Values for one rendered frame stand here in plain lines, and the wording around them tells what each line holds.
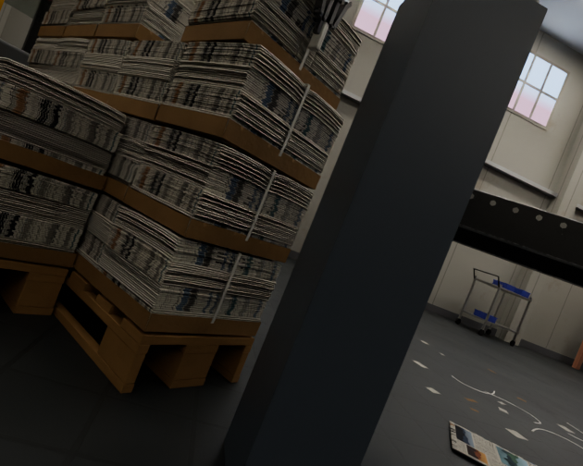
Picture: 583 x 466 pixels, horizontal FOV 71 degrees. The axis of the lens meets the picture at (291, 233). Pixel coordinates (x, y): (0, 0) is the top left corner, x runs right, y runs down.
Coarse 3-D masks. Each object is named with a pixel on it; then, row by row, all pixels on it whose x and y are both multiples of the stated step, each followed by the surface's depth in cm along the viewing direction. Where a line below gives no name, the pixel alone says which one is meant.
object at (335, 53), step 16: (336, 32) 112; (352, 32) 117; (320, 48) 110; (336, 48) 114; (352, 48) 119; (320, 64) 111; (336, 64) 115; (352, 64) 120; (320, 80) 113; (336, 80) 117
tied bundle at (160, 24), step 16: (112, 0) 139; (128, 0) 132; (144, 0) 125; (160, 0) 127; (176, 0) 131; (192, 0) 135; (112, 16) 137; (128, 16) 131; (144, 16) 125; (160, 16) 128; (176, 16) 132; (160, 32) 130; (176, 32) 134
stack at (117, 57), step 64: (64, 64) 153; (128, 64) 122; (192, 64) 104; (256, 64) 90; (128, 128) 116; (256, 128) 95; (320, 128) 112; (192, 192) 93; (256, 192) 103; (128, 256) 100; (192, 256) 95; (256, 256) 114; (64, 320) 112; (128, 320) 96; (256, 320) 118; (128, 384) 91; (192, 384) 106
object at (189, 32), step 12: (204, 24) 105; (216, 24) 102; (228, 24) 98; (240, 24) 95; (252, 24) 93; (192, 36) 108; (204, 36) 104; (216, 36) 101; (228, 36) 97; (240, 36) 94; (252, 36) 94; (264, 36) 96; (276, 48) 100; (288, 60) 103
